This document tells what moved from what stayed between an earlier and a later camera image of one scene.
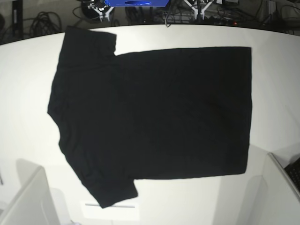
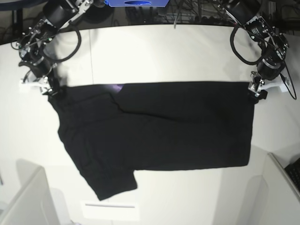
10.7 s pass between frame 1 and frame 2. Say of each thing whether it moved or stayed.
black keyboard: stayed
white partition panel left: stayed
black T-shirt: moved
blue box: stayed
